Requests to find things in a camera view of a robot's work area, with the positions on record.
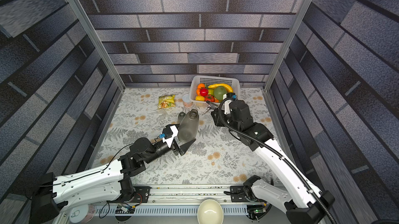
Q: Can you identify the grey translucent spray bottle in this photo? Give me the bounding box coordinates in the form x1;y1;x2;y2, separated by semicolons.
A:
177;112;186;124
178;109;199;143

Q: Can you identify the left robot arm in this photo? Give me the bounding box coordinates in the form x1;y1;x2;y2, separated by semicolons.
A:
29;138;194;224

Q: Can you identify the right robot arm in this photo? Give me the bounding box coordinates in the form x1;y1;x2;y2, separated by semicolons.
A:
213;97;337;224

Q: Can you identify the green round fruit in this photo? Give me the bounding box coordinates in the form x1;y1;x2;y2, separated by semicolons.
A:
214;86;228;101

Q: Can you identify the yellow banana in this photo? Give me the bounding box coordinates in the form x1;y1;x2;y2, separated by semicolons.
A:
208;83;234;94

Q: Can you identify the yellow lemon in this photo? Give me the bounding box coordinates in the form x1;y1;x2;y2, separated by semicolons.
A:
195;96;205;101

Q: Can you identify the red apple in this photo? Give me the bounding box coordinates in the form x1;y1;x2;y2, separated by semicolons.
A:
200;88;208;97

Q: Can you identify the white plastic basket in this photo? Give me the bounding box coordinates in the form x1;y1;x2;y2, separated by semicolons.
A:
189;75;241;104

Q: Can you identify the yellow snack bag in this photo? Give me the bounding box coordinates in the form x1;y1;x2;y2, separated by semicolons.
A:
158;95;176;110

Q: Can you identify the cream ceramic bowl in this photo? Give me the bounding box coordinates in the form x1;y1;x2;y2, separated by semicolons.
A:
197;199;224;224

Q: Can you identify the black corrugated cable hose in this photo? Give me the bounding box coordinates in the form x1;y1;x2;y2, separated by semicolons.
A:
217;97;339;224

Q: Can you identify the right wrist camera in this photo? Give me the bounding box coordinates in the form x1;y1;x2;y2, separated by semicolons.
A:
223;95;237;115

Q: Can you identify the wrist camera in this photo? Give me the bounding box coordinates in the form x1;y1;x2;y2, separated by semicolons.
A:
159;124;179;148
223;95;237;115

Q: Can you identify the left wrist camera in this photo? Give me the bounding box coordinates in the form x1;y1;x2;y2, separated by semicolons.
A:
159;124;179;148

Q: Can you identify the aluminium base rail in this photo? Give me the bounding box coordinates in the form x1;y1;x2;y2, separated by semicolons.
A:
62;184;315;217

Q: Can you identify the right aluminium frame post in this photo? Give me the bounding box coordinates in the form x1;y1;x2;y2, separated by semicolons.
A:
264;0;312;93

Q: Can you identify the aluminium frame post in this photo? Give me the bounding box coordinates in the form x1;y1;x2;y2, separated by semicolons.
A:
67;0;126;91
264;0;312;93

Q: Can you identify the left aluminium frame post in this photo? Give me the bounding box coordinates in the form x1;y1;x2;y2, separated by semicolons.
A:
67;0;126;91

